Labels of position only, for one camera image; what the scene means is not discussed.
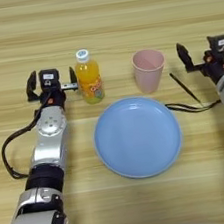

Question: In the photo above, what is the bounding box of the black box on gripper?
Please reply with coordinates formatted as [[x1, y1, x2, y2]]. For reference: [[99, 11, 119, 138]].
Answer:
[[206, 33, 224, 57], [37, 67, 62, 92]]

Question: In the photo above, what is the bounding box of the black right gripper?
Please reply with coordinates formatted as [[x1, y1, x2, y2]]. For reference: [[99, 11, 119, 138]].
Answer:
[[175, 36, 224, 89]]

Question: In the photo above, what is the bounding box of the thin black strap cord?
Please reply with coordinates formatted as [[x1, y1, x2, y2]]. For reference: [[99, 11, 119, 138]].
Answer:
[[164, 96, 223, 117]]

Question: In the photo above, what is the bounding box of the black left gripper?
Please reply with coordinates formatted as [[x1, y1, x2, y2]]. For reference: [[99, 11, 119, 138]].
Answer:
[[23, 64, 83, 114]]

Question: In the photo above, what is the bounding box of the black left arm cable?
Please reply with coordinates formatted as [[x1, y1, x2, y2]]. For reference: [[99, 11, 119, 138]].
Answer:
[[0, 91, 65, 183]]

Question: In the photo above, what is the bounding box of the orange juice bottle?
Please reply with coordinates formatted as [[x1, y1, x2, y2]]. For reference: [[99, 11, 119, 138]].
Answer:
[[72, 46, 107, 106]]

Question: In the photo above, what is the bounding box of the blue round plate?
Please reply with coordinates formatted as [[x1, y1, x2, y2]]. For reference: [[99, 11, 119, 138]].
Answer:
[[89, 90, 188, 184]]

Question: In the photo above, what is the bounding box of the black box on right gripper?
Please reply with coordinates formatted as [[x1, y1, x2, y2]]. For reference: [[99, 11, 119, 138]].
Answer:
[[206, 33, 224, 57]]

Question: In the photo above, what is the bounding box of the pink plastic cup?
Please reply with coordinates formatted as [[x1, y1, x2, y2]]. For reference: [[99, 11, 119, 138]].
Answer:
[[130, 46, 171, 96]]

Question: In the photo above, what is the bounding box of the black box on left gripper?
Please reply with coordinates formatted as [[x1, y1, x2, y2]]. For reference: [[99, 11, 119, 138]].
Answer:
[[37, 67, 62, 92]]

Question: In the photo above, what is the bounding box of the thin black pen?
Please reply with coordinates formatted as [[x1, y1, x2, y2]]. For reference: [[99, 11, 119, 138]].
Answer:
[[168, 68, 203, 109]]

